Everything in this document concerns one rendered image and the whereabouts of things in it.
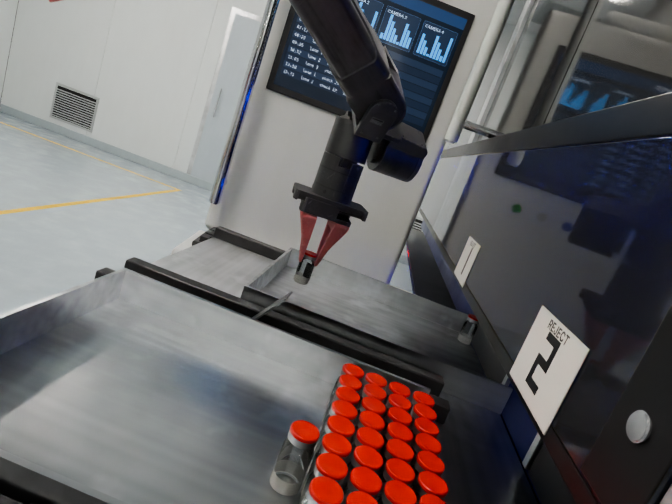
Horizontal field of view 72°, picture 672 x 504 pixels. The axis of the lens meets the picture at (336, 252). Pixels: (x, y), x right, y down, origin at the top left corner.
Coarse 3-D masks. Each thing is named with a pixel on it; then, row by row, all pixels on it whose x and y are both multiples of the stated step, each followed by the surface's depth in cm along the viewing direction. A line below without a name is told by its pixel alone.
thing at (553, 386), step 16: (544, 320) 34; (528, 336) 35; (544, 336) 33; (560, 336) 30; (528, 352) 34; (544, 352) 32; (560, 352) 30; (576, 352) 28; (512, 368) 36; (528, 368) 33; (560, 368) 29; (576, 368) 27; (544, 384) 30; (560, 384) 28; (528, 400) 31; (544, 400) 29; (560, 400) 28; (544, 416) 29; (544, 432) 28
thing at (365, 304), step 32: (288, 256) 79; (256, 288) 62; (288, 288) 70; (320, 288) 75; (352, 288) 80; (384, 288) 80; (320, 320) 55; (352, 320) 67; (384, 320) 71; (416, 320) 77; (448, 320) 79; (384, 352) 55; (416, 352) 54; (448, 352) 68; (448, 384) 55; (480, 384) 54
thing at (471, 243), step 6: (468, 240) 68; (474, 240) 64; (468, 246) 66; (474, 246) 63; (480, 246) 60; (468, 252) 65; (474, 252) 61; (462, 258) 67; (474, 258) 60; (462, 264) 66; (468, 264) 62; (456, 270) 68; (468, 270) 61; (456, 276) 67; (462, 276) 63; (462, 282) 62
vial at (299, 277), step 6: (306, 258) 64; (312, 258) 64; (300, 264) 65; (306, 264) 64; (312, 264) 65; (300, 270) 65; (306, 270) 65; (312, 270) 66; (294, 276) 66; (300, 276) 65; (306, 276) 65; (300, 282) 65; (306, 282) 65
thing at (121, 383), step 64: (0, 320) 33; (64, 320) 41; (128, 320) 45; (192, 320) 48; (256, 320) 47; (0, 384) 31; (64, 384) 34; (128, 384) 36; (192, 384) 39; (256, 384) 42; (320, 384) 46; (0, 448) 27; (64, 448) 28; (128, 448) 30; (192, 448) 32; (256, 448) 34
